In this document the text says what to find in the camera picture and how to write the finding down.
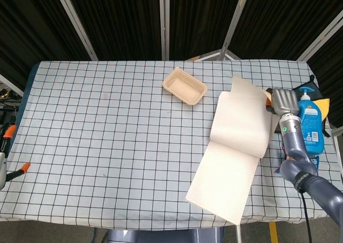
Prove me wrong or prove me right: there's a dark blue table cover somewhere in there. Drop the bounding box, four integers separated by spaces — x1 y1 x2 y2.
13 63 40 135

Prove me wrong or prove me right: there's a tan cover lined notebook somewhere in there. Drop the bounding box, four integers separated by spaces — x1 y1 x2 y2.
185 76 281 226

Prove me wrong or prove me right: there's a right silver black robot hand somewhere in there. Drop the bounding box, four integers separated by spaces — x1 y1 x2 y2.
264 88 300 117

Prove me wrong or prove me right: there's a white screen frame post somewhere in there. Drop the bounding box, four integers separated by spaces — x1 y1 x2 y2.
0 73 25 97
198 0 253 62
158 0 171 61
296 11 343 62
52 0 99 62

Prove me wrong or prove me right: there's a beige rectangular food tray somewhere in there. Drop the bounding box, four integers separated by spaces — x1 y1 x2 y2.
162 68 208 107

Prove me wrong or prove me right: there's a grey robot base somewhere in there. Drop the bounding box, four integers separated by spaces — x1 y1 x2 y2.
106 228 225 243

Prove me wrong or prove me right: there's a yellow cloth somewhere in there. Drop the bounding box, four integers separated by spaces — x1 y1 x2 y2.
312 98 331 122

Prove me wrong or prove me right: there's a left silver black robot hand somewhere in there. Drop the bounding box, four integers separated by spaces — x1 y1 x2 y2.
0 125 31 189

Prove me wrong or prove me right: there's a white black checkered tablecloth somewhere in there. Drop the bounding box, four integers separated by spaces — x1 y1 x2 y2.
0 60 343 225

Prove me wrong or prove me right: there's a black equipment with yellow cables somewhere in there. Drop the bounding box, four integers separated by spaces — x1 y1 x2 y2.
0 85 24 127

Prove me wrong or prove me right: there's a small snack packet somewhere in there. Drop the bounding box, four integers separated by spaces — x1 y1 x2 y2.
274 145 321 174

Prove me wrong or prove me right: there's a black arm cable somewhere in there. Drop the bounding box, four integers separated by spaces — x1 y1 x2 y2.
299 189 315 243

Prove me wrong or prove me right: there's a blue pump detergent bottle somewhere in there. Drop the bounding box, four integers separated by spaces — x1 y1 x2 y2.
296 87 325 156

